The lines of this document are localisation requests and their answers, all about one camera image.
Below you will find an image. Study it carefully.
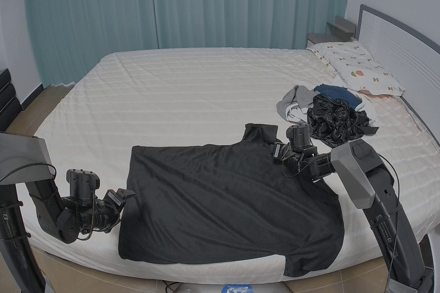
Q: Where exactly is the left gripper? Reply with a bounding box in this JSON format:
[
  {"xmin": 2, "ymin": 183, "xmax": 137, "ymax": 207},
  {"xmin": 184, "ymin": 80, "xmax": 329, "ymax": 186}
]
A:
[{"xmin": 93, "ymin": 189, "xmax": 126, "ymax": 232}]

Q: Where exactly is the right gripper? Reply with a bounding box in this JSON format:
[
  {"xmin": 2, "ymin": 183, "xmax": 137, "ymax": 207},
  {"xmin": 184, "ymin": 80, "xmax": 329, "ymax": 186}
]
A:
[{"xmin": 272, "ymin": 143, "xmax": 293, "ymax": 166}]

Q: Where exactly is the black T-shirt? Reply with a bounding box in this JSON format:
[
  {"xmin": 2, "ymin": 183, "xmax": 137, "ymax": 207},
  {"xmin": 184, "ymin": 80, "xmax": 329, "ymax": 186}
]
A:
[{"xmin": 118, "ymin": 123, "xmax": 345, "ymax": 278}]

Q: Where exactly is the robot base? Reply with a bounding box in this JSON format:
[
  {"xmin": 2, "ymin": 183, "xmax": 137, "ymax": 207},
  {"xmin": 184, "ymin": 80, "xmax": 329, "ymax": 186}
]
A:
[{"xmin": 173, "ymin": 281, "xmax": 286, "ymax": 293}]

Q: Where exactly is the pile of clothes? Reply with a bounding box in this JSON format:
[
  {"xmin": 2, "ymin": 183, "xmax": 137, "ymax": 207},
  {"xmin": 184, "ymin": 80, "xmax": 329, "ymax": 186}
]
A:
[{"xmin": 277, "ymin": 84, "xmax": 380, "ymax": 149}]

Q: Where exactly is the bed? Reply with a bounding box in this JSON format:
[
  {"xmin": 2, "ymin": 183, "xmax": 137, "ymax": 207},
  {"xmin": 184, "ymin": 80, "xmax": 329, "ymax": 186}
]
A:
[{"xmin": 25, "ymin": 4, "xmax": 440, "ymax": 282}]

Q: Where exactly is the white printed pillow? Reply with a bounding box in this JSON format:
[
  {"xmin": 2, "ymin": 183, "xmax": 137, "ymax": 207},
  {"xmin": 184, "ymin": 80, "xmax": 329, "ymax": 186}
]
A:
[{"xmin": 306, "ymin": 41, "xmax": 406, "ymax": 97}]

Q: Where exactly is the grey bedside table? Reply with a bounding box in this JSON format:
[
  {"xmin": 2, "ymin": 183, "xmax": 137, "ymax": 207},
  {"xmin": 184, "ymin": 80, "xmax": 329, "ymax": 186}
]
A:
[{"xmin": 307, "ymin": 16, "xmax": 356, "ymax": 46}]

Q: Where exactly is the black chest of drawers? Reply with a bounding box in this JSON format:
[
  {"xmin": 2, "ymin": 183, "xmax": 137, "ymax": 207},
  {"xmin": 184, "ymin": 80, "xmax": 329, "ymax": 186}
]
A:
[{"xmin": 0, "ymin": 68, "xmax": 24, "ymax": 125}]

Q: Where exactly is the black cable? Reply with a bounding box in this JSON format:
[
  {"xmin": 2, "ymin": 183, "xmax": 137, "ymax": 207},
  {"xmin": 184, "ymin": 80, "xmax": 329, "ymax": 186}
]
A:
[
  {"xmin": 163, "ymin": 279, "xmax": 184, "ymax": 293},
  {"xmin": 0, "ymin": 163, "xmax": 58, "ymax": 184},
  {"xmin": 377, "ymin": 153, "xmax": 402, "ymax": 217}
]

